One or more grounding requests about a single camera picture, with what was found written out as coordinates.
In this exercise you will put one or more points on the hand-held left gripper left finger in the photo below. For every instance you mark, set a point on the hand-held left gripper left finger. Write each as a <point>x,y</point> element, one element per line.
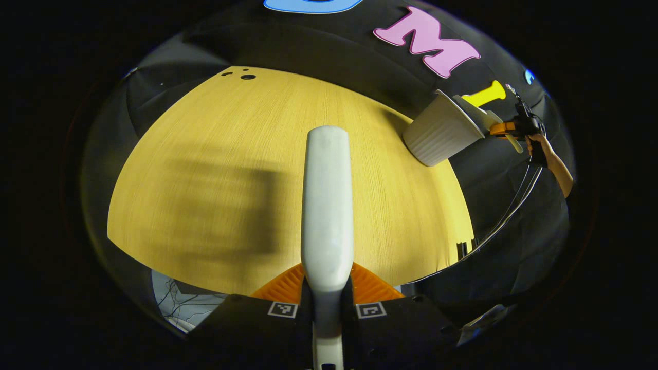
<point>257,329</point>

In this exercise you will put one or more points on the small white broom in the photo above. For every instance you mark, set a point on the small white broom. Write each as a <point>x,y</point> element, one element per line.
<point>327,205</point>

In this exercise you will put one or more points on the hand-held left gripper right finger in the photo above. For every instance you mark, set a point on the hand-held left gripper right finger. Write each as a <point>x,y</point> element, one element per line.
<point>396,329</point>

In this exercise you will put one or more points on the wooden desktop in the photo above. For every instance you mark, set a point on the wooden desktop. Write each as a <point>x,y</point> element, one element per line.
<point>205,154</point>

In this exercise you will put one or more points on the black backdrop cloth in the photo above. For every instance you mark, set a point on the black backdrop cloth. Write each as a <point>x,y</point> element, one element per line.
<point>334,46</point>

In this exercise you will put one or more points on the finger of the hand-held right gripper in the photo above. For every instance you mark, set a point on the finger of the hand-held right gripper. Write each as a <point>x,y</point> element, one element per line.
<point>504,129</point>

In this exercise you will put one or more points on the white dustpan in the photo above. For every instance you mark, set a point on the white dustpan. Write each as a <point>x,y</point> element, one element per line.
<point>478,115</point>

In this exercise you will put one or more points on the white ribbed garbage bin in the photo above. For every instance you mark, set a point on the white ribbed garbage bin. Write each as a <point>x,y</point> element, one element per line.
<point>437,133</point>

